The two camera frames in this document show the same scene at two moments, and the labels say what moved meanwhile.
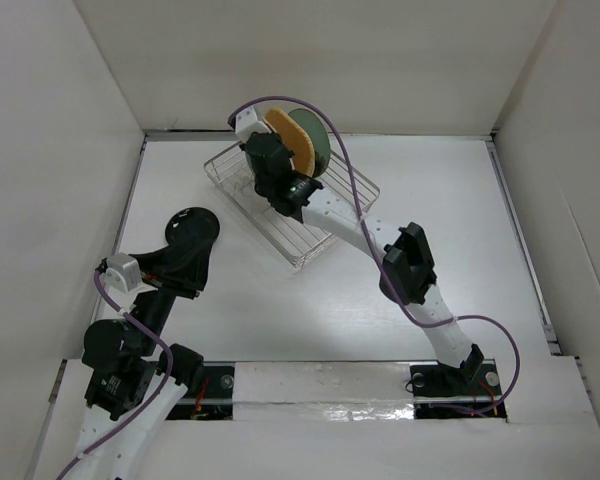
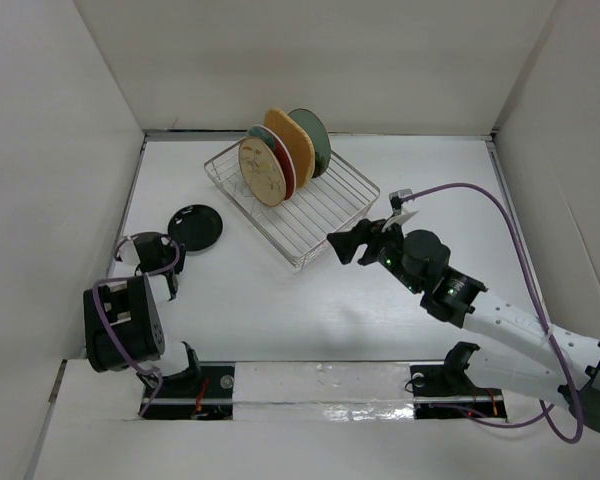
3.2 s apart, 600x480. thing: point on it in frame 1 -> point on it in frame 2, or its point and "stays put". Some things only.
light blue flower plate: [319, 136] stays put
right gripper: [289, 152] -> [365, 231]
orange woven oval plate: [294, 137] stays put
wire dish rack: [296, 238] stays put
